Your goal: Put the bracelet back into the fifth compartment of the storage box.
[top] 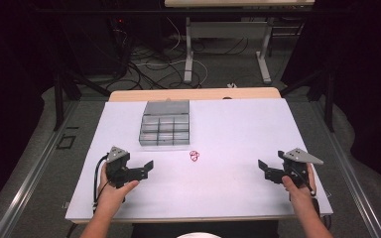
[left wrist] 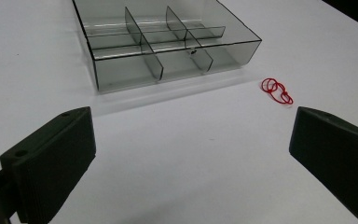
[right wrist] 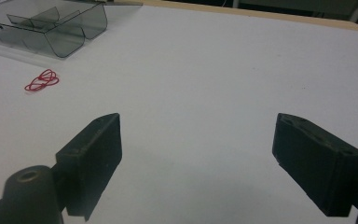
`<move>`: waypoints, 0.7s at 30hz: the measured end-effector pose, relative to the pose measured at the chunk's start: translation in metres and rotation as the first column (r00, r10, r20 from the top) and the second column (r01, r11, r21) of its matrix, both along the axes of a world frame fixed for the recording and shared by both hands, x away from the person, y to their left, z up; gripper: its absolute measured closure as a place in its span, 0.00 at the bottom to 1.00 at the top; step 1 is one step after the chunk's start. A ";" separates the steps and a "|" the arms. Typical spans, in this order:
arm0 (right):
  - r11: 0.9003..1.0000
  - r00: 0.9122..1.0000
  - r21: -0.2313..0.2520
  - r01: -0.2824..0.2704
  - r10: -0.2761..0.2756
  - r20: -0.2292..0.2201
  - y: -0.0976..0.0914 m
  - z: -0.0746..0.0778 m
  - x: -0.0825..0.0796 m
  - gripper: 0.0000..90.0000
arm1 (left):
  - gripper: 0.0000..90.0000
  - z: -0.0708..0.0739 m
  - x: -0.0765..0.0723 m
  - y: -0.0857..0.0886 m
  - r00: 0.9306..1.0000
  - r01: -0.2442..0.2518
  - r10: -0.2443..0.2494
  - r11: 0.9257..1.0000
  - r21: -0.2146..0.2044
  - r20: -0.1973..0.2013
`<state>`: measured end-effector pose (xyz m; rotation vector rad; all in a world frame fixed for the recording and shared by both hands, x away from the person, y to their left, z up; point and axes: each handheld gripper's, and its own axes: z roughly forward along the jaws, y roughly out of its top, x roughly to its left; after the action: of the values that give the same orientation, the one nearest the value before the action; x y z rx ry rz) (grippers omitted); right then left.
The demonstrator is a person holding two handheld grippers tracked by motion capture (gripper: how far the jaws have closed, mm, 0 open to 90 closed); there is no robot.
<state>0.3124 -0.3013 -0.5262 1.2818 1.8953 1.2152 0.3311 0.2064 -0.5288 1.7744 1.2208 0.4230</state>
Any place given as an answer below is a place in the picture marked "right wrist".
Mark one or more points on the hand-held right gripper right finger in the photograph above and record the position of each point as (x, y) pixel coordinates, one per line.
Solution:
(317, 161)

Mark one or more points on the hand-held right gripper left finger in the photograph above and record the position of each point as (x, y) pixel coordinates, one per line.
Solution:
(90, 161)

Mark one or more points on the red rubber band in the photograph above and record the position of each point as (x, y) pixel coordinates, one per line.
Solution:
(42, 80)

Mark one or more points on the clear grey plastic organizer tray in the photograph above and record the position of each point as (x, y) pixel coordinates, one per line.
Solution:
(43, 28)

